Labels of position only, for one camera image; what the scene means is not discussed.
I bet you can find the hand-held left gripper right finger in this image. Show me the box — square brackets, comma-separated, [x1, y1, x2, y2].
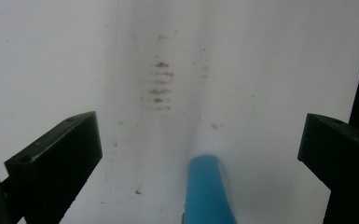
[297, 113, 359, 224]

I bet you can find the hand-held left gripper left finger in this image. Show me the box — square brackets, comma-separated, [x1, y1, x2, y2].
[4, 110, 104, 224]

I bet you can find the blue plastic handle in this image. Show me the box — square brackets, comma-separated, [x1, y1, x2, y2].
[184, 153, 239, 224]

